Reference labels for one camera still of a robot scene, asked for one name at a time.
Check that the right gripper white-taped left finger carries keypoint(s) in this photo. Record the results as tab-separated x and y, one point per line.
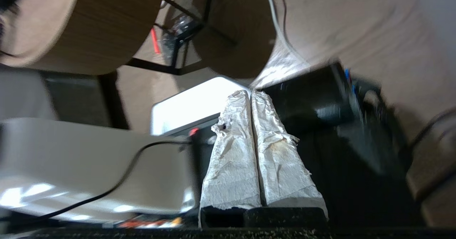
233	160

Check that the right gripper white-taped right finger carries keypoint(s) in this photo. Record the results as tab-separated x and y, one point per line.
281	167

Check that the dark grey bed frame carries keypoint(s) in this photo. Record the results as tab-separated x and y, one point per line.
82	100

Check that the round wooden side table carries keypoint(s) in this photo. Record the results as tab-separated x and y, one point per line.
82	25

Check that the clear plastic bag with parts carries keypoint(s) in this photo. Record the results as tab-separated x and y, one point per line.
183	25

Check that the red stick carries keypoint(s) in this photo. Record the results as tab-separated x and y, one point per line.
155	41

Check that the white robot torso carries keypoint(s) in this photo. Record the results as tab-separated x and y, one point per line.
82	160

